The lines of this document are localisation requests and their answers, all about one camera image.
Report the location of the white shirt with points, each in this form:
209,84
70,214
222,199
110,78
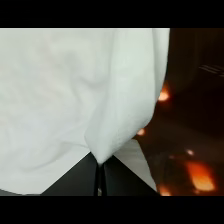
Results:
60,100

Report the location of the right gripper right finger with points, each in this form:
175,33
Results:
128,180

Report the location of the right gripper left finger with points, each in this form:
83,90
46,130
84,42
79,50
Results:
76,181

